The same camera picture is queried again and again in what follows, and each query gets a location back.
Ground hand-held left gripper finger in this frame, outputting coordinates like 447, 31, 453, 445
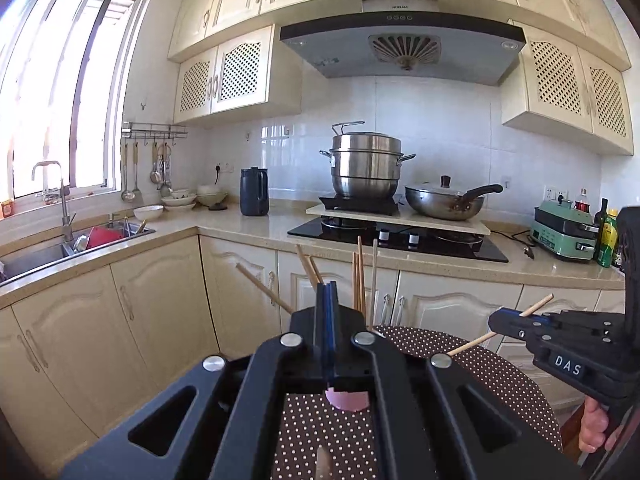
327, 282, 587, 480
59, 282, 329, 480

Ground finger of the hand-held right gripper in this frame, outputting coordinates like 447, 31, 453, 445
529, 310, 627, 339
487, 309, 539, 349

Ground pink cylindrical cup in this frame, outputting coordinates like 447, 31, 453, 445
324, 386, 372, 413

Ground person's right hand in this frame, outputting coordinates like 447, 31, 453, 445
579, 397, 623, 456

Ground round polka-dot table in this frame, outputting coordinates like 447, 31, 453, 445
270, 325, 565, 480

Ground yellow green oil bottle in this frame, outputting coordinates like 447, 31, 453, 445
595, 208, 621, 268

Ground green electric cooker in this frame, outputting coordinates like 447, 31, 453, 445
530, 199, 601, 263

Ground black gas stove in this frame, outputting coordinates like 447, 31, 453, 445
287, 216, 510, 264

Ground steel wok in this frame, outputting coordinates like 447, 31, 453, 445
404, 184, 504, 221

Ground beige countertop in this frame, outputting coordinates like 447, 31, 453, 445
0, 200, 626, 311

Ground black electric kettle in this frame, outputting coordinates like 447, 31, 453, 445
240, 167, 271, 217

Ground cream base cabinets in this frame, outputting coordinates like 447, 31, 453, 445
0, 234, 626, 478

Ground glass wok lid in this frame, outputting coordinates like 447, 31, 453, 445
406, 175, 486, 197

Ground steel steamer pot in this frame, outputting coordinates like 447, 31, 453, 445
320, 121, 417, 200

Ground stack of white bowls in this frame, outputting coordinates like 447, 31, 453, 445
196, 184, 230, 209

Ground stacked white bowls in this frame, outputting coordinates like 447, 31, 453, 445
160, 188, 198, 210

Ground steel spatula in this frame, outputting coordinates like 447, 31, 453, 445
132, 142, 147, 201

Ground pink plastic basin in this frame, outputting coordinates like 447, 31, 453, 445
86, 226, 126, 249

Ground steel ladle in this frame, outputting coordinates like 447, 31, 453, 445
120, 142, 137, 204

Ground range hood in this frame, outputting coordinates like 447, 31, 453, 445
279, 0, 527, 87

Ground steel faucet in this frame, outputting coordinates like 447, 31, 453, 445
31, 160, 76, 243

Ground steel sink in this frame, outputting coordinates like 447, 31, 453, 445
0, 225, 157, 288

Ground kitchen window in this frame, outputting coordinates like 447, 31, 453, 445
0, 0, 147, 203

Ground black power cable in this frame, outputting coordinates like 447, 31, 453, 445
491, 230, 537, 261

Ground cream lattice wall cabinet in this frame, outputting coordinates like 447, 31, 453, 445
501, 19, 636, 157
172, 24, 304, 129

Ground wall utensil rack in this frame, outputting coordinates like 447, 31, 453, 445
122, 121, 189, 141

